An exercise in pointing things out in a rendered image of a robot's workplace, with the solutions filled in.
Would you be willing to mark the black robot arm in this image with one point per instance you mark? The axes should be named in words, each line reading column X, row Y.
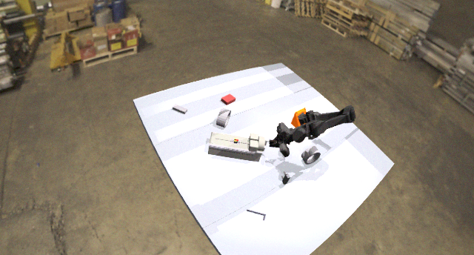
column 317, row 123

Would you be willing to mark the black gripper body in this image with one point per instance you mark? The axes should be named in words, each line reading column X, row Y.
column 283, row 148

